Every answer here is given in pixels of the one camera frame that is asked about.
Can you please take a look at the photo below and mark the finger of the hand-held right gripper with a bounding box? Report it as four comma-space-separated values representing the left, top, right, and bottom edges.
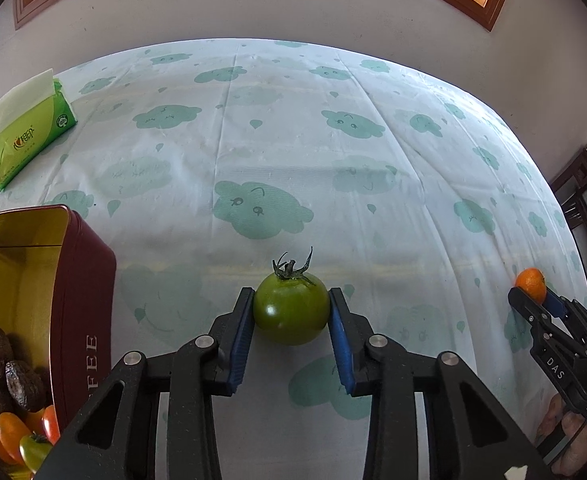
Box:
545, 289, 587, 357
507, 286, 580, 349

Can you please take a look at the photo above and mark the green tissue pack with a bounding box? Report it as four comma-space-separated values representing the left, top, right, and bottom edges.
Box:
0, 68, 80, 193

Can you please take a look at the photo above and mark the small green tomato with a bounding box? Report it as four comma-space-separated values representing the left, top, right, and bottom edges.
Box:
252, 246, 330, 347

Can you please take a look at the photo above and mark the dark wooden chair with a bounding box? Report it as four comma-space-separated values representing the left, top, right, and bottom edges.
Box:
548, 149, 587, 311

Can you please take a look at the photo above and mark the red tomato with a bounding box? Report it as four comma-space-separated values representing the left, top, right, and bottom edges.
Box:
40, 404, 61, 446

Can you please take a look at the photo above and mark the person's right hand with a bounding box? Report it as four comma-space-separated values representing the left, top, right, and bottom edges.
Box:
536, 392, 587, 476

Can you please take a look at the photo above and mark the red and gold tin box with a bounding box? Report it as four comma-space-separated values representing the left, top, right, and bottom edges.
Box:
0, 204, 118, 480

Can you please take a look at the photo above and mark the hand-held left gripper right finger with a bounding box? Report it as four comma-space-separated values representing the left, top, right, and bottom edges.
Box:
327, 287, 554, 480

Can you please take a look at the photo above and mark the large green tomato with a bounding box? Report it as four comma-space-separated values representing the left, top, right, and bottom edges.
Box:
19, 432, 54, 476

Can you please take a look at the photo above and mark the smooth orange tomato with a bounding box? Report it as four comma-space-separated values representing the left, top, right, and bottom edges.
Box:
0, 411, 33, 466

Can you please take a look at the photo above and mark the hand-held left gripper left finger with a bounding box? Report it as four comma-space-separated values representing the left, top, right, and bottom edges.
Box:
33, 286, 256, 480

